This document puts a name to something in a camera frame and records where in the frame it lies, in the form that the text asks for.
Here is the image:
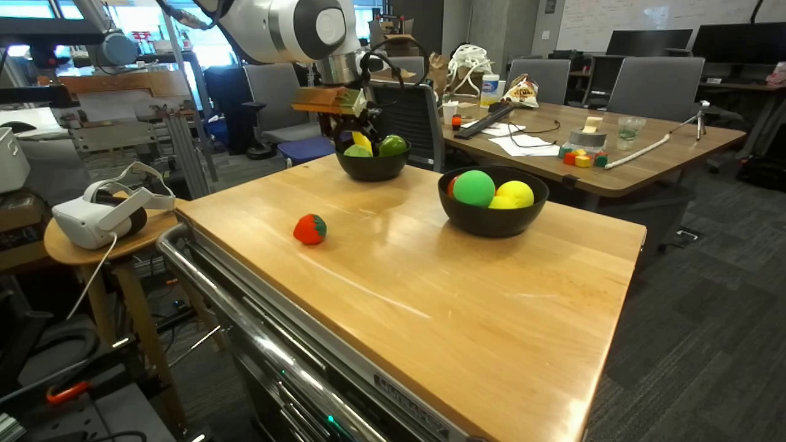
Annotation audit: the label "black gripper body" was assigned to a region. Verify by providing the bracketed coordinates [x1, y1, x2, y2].
[319, 110, 375, 140]

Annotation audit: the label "dark green toy pear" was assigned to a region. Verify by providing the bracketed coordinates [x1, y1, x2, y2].
[376, 132, 411, 159]

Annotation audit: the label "small red ball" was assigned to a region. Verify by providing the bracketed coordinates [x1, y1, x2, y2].
[294, 212, 329, 248]

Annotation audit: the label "bright green ball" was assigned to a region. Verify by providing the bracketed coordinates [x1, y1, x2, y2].
[449, 167, 500, 208]

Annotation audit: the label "grey arm with blue joint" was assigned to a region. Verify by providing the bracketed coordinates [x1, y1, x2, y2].
[77, 0, 142, 69]

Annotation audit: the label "black bowl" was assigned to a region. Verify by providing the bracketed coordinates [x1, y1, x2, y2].
[437, 164, 553, 241]
[332, 132, 414, 185]

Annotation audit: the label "black mesh office chair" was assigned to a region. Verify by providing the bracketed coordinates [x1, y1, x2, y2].
[367, 79, 449, 174]

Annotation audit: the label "grey chair with blue seat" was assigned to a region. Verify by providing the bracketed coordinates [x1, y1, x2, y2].
[241, 61, 340, 167]

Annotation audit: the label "white mesh bag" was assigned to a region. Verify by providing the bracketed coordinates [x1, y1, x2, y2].
[448, 42, 496, 99]

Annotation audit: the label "long black bar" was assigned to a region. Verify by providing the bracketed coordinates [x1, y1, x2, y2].
[453, 99, 522, 142]

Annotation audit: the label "white plastic bottle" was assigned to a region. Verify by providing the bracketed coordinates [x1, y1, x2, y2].
[479, 70, 505, 107]

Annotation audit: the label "beige crumpled object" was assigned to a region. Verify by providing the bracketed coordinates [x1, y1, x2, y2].
[501, 73, 544, 110]

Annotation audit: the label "yellow ball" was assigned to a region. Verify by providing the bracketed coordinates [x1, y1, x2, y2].
[491, 178, 538, 212]

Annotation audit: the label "white paper sheets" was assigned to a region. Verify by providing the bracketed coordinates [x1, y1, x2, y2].
[489, 121, 565, 159]

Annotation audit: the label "round wooden stool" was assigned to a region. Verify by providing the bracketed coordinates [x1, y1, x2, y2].
[43, 205, 192, 436]

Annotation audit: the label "grey office chair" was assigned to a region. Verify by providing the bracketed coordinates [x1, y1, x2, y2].
[604, 54, 709, 124]
[506, 56, 575, 105]

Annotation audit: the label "white cart with wooden top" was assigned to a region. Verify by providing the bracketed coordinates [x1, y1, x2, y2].
[156, 154, 652, 442]

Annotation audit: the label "clear plastic container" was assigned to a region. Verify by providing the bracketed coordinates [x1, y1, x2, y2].
[574, 112, 613, 153]

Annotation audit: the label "white VR headset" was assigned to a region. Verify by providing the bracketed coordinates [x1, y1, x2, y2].
[49, 159, 179, 253]

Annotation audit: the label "clear plastic cup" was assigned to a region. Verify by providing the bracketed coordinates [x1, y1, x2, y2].
[614, 115, 652, 142]

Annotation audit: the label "white plastic rod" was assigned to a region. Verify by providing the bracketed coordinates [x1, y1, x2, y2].
[602, 131, 700, 172]

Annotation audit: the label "black computer monitor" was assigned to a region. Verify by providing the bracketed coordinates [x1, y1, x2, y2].
[604, 26, 698, 58]
[691, 19, 786, 69]

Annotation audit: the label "wooden office desk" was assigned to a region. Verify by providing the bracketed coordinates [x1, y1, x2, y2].
[441, 99, 750, 248]

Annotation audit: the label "small silver tripod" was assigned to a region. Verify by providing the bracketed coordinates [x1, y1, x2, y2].
[689, 99, 716, 145]

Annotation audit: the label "tan wooden camera mount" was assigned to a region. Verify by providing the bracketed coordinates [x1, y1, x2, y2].
[291, 83, 368, 117]

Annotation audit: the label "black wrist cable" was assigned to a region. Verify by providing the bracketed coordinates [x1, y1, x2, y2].
[359, 35, 432, 93]

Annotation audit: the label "aluminium frame stand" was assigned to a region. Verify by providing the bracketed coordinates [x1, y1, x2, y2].
[60, 101, 222, 201]

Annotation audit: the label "silver cart handle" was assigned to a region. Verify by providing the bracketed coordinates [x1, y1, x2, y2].
[156, 224, 391, 442]

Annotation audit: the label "white headset cable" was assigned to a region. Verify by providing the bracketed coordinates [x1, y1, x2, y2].
[64, 231, 123, 323]

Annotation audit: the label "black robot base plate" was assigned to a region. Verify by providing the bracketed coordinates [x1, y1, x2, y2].
[0, 350, 192, 442]

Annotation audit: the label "orange handled clamp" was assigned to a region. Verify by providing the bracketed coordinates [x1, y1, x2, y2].
[45, 379, 95, 409]

